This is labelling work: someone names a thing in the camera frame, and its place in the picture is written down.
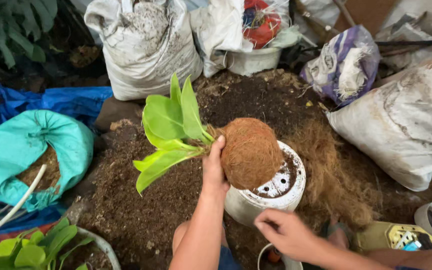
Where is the purple and white woven sack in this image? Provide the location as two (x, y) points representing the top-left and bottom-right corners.
(300, 25), (381, 107)

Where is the heap of loose coir fibre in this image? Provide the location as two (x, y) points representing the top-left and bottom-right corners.
(283, 119), (383, 230)

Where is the white plastic bucket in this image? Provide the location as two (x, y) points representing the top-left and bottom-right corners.
(226, 46), (283, 77)

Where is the dirty white soil sack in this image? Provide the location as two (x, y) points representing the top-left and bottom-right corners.
(84, 0), (204, 101)

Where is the blue tarpaulin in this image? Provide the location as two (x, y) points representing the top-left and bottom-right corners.
(0, 84), (114, 235)

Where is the red item in clear bag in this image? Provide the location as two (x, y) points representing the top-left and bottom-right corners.
(242, 0), (283, 50)

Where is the person's foot in sandal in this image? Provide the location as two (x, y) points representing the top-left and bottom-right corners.
(323, 214), (356, 251)

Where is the green plant with coir ball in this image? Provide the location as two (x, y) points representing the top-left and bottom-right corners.
(133, 73), (284, 196)

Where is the small white cup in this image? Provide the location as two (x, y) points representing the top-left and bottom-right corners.
(257, 243), (304, 270)

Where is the person's right hand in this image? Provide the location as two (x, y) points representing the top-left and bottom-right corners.
(253, 208), (316, 262)

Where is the large grey-white woven sack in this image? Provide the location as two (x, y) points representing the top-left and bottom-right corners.
(326, 43), (432, 192)

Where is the teal sack of coir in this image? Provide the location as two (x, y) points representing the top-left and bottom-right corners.
(0, 109), (95, 213)

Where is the yellow plastic basket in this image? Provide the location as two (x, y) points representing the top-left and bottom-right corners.
(354, 221), (432, 253)

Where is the person's left hand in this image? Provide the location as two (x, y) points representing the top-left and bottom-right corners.
(202, 135), (231, 193)

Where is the crumpled white woven sack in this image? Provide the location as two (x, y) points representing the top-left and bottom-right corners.
(190, 0), (303, 78)

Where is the white plastic flower pot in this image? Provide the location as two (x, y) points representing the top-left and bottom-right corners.
(224, 140), (307, 228)

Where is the potted light green plant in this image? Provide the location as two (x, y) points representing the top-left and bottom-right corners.
(0, 217), (122, 270)

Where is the wooden stick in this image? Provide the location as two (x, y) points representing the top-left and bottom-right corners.
(331, 0), (357, 28)

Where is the white hose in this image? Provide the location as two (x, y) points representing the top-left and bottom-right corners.
(0, 164), (48, 243)

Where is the dark green leafy plant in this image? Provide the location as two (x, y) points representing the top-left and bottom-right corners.
(0, 0), (58, 70)

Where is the heap of brown soil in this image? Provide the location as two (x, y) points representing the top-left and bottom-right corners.
(76, 69), (352, 270)

